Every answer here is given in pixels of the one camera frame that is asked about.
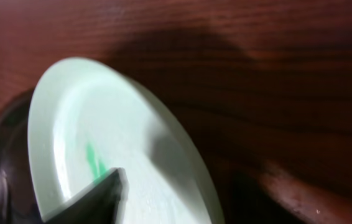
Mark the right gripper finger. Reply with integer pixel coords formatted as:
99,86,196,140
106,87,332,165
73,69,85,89
46,168,129,224

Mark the pale green plate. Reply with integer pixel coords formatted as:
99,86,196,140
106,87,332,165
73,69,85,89
27,57,225,223

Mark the black round tray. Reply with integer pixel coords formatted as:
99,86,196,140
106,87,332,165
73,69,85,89
0,90,42,223

